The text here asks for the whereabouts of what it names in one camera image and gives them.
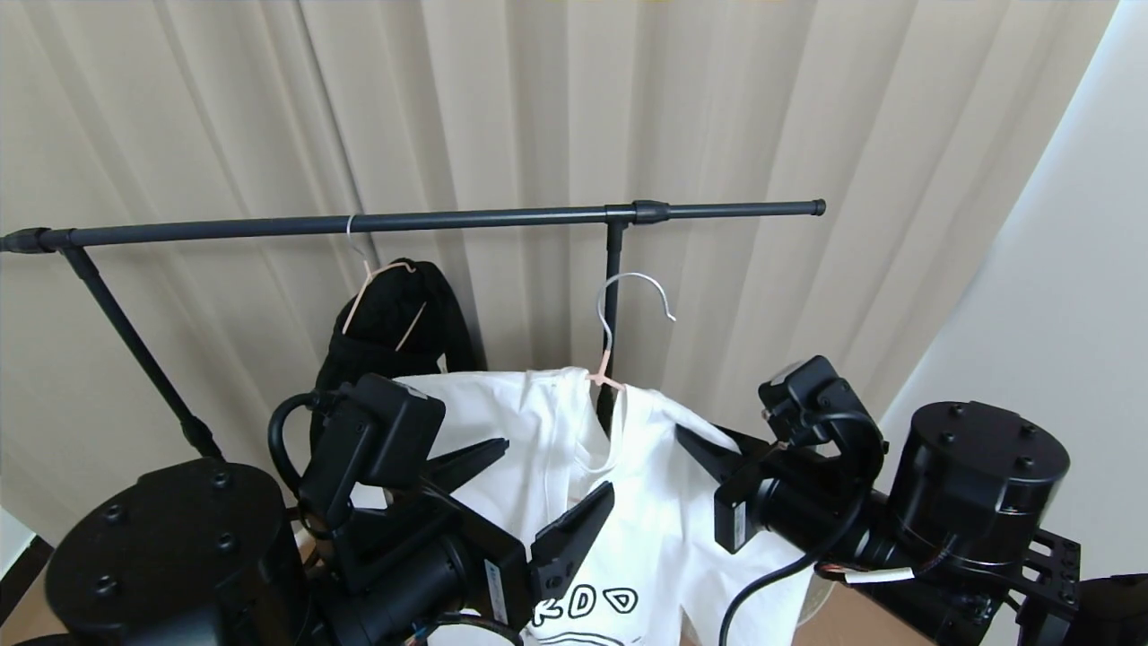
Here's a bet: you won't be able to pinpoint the pink clothes hanger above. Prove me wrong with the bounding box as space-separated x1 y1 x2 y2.
587 272 678 393
341 214 430 353

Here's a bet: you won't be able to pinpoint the black shorts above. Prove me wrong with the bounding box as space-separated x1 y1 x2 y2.
309 259 488 450

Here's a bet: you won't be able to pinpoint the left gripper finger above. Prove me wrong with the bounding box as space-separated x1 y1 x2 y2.
530 481 617 605
420 437 511 493

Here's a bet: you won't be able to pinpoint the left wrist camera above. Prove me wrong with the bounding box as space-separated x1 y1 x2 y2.
299 372 447 530

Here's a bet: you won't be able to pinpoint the beige curtain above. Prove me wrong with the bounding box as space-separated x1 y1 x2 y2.
0 0 1119 548

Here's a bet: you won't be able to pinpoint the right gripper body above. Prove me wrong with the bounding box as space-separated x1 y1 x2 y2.
715 440 899 567

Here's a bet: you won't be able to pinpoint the white garment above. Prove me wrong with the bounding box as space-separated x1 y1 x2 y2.
350 366 817 646

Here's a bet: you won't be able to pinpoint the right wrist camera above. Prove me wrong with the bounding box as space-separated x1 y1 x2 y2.
758 356 889 490

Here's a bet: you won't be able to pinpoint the white laundry basket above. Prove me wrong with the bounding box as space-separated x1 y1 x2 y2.
789 565 839 629

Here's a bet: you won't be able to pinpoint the black clothes rack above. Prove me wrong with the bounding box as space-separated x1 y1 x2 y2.
0 198 828 463

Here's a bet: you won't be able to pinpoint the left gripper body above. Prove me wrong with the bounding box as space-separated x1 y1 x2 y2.
332 489 536 646

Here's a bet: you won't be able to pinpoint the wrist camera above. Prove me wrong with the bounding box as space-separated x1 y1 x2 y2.
758 356 889 490
299 372 447 530

